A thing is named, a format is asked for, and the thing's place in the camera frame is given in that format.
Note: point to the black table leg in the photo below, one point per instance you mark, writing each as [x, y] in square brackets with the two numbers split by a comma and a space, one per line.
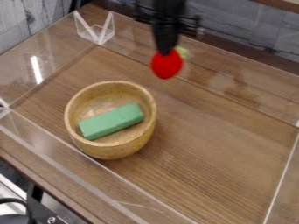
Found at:
[33, 193]

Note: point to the clear acrylic enclosure wall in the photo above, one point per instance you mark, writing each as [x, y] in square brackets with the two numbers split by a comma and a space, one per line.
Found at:
[219, 164]

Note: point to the green rectangular block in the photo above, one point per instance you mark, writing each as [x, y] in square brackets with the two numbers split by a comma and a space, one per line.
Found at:
[109, 122]

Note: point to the red plush strawberry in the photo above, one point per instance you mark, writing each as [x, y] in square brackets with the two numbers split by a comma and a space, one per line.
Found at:
[166, 65]

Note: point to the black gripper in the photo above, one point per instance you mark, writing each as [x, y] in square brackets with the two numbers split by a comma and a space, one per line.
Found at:
[165, 12]

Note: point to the wooden bowl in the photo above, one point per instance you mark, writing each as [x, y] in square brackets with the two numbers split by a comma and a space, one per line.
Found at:
[98, 98]

